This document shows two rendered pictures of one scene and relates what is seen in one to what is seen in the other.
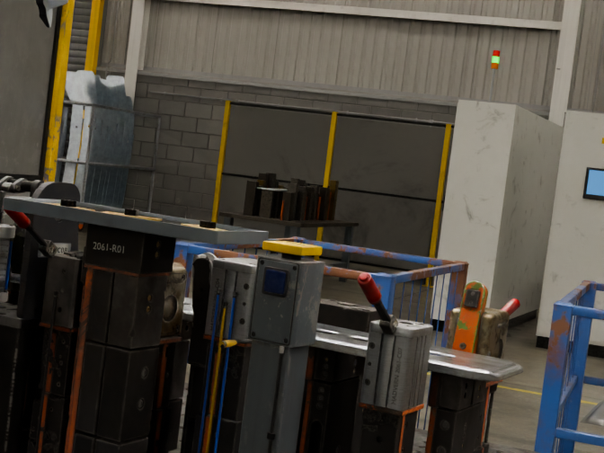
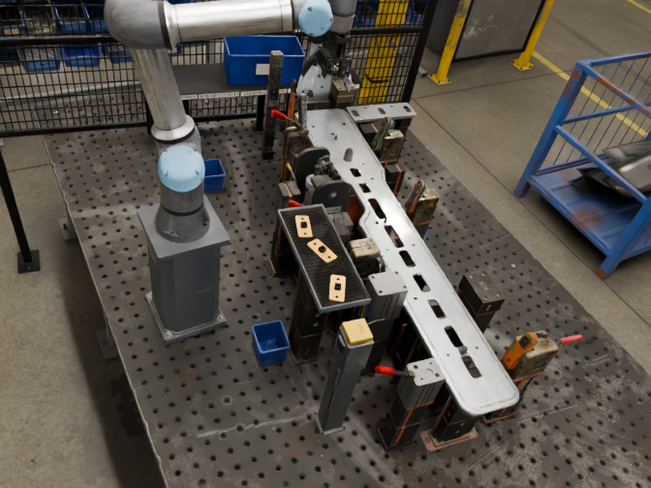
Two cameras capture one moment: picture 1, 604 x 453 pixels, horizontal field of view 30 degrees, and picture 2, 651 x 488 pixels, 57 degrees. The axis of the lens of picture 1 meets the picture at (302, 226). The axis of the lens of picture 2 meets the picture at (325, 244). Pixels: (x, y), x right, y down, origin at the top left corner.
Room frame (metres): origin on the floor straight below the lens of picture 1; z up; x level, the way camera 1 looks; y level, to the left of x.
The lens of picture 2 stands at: (0.68, -0.39, 2.30)
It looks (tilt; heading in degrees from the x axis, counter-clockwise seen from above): 45 degrees down; 34
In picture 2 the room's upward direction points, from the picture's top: 12 degrees clockwise
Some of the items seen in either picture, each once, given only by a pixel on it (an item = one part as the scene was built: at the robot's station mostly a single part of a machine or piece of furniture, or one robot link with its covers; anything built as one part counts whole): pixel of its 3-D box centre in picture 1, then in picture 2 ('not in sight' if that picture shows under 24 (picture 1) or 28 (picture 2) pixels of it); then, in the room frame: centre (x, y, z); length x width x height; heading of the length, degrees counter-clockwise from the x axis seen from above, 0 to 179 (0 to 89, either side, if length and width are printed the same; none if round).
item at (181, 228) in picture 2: not in sight; (182, 211); (1.43, 0.61, 1.15); 0.15 x 0.15 x 0.10
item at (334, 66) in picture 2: not in sight; (333, 50); (1.83, 0.48, 1.58); 0.09 x 0.08 x 0.12; 63
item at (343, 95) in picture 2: not in sight; (336, 121); (2.47, 0.89, 0.88); 0.08 x 0.08 x 0.36; 63
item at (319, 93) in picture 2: not in sight; (321, 62); (2.36, 0.93, 1.17); 0.12 x 0.01 x 0.34; 153
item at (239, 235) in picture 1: (133, 220); (321, 254); (1.61, 0.24, 1.16); 0.37 x 0.14 x 0.02; 63
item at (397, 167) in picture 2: not in sight; (387, 197); (2.29, 0.45, 0.84); 0.11 x 0.08 x 0.29; 153
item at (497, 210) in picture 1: (503, 195); not in sight; (10.72, -1.86, 1.22); 2.40 x 0.54 x 2.45; 158
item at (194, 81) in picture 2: not in sight; (254, 77); (2.25, 1.18, 1.02); 0.90 x 0.22 x 0.03; 153
